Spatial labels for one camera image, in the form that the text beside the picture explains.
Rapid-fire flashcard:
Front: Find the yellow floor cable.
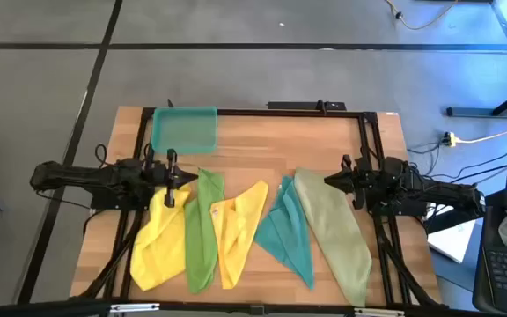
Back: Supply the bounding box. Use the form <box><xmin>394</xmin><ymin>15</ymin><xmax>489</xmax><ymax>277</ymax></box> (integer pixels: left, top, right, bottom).
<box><xmin>384</xmin><ymin>0</ymin><xmax>459</xmax><ymax>31</ymax></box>

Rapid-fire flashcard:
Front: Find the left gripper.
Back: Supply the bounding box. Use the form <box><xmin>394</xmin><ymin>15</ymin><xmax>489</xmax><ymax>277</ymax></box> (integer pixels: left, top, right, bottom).
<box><xmin>146</xmin><ymin>148</ymin><xmax>200</xmax><ymax>209</ymax></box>

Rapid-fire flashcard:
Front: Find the large yellow microfiber towel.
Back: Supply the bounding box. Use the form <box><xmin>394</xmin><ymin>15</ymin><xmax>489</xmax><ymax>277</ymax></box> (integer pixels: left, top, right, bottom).
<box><xmin>129</xmin><ymin>183</ymin><xmax>192</xmax><ymax>292</ymax></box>

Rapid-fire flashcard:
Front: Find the black mounting bar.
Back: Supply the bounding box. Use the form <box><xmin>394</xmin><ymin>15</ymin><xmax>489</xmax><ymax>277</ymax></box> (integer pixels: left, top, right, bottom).
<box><xmin>267</xmin><ymin>100</ymin><xmax>348</xmax><ymax>112</ymax></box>

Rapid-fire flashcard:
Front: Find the black desk foot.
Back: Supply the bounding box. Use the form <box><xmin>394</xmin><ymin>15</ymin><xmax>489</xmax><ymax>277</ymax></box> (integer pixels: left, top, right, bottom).
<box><xmin>445</xmin><ymin>81</ymin><xmax>507</xmax><ymax>119</ymax></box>

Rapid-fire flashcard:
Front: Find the black aluminium table frame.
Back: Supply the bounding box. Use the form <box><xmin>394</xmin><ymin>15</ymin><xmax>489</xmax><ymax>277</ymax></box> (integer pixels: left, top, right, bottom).
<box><xmin>77</xmin><ymin>107</ymin><xmax>449</xmax><ymax>309</ymax></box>

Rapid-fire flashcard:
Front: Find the teal plastic bin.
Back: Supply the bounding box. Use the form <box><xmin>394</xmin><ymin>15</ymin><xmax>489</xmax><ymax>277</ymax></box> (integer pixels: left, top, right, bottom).
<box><xmin>151</xmin><ymin>106</ymin><xmax>218</xmax><ymax>155</ymax></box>

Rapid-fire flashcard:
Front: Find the silver metal bracket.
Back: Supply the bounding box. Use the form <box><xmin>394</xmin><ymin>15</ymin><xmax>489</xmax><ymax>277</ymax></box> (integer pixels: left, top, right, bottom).
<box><xmin>109</xmin><ymin>302</ymin><xmax>161</xmax><ymax>314</ymax></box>
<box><xmin>353</xmin><ymin>307</ymin><xmax>407</xmax><ymax>317</ymax></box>

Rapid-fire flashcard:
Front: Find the black overhead rig beam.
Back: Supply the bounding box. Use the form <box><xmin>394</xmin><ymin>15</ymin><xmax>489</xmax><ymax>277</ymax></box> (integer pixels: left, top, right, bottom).
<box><xmin>0</xmin><ymin>298</ymin><xmax>507</xmax><ymax>317</ymax></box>

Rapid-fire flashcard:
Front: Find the black floor cable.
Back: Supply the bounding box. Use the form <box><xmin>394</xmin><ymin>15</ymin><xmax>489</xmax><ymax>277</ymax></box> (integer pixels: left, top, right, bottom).
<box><xmin>451</xmin><ymin>151</ymin><xmax>507</xmax><ymax>181</ymax></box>

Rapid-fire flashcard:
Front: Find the yellow microfiber towel with tag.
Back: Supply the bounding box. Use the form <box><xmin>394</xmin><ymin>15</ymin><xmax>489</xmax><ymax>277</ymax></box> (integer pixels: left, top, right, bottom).
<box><xmin>209</xmin><ymin>179</ymin><xmax>269</xmax><ymax>291</ymax></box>

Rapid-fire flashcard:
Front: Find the pale yellow power cord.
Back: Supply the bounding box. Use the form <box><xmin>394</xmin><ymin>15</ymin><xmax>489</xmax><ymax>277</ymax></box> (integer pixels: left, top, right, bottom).
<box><xmin>455</xmin><ymin>129</ymin><xmax>507</xmax><ymax>145</ymax></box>

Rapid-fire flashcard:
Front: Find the teal microfiber towel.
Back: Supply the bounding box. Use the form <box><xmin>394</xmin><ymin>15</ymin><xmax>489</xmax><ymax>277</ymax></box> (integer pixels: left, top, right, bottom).
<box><xmin>253</xmin><ymin>175</ymin><xmax>315</xmax><ymax>291</ymax></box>

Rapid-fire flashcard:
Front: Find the olive microfiber towel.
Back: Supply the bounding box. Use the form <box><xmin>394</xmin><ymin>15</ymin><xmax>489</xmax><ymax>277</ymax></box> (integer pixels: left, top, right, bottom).
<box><xmin>293</xmin><ymin>167</ymin><xmax>373</xmax><ymax>308</ymax></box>

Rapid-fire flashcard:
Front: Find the green microfiber towel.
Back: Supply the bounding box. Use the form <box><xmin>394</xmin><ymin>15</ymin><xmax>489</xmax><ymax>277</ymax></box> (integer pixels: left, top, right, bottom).
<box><xmin>184</xmin><ymin>167</ymin><xmax>226</xmax><ymax>295</ymax></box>

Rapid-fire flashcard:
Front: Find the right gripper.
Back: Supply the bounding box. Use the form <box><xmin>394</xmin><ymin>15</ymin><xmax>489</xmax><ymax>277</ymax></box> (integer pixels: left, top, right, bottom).
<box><xmin>323</xmin><ymin>153</ymin><xmax>373</xmax><ymax>211</ymax></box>

